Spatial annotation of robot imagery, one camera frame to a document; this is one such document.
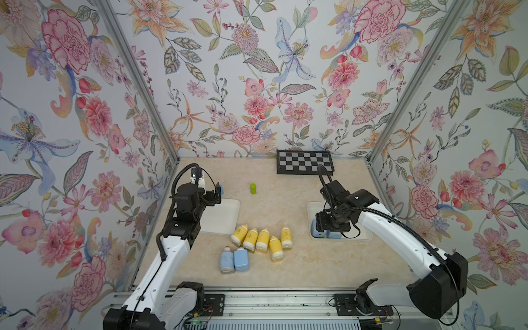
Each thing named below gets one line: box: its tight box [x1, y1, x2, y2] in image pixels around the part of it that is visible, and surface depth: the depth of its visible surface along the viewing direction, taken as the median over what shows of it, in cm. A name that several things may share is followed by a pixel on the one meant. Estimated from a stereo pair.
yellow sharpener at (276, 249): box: [268, 235, 284, 262], surface depth 83 cm
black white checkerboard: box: [276, 149, 335, 176], surface depth 120 cm
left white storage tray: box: [200, 198, 241, 236], surface depth 95 cm
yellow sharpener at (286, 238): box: [280, 225, 293, 251], surface depth 84 cm
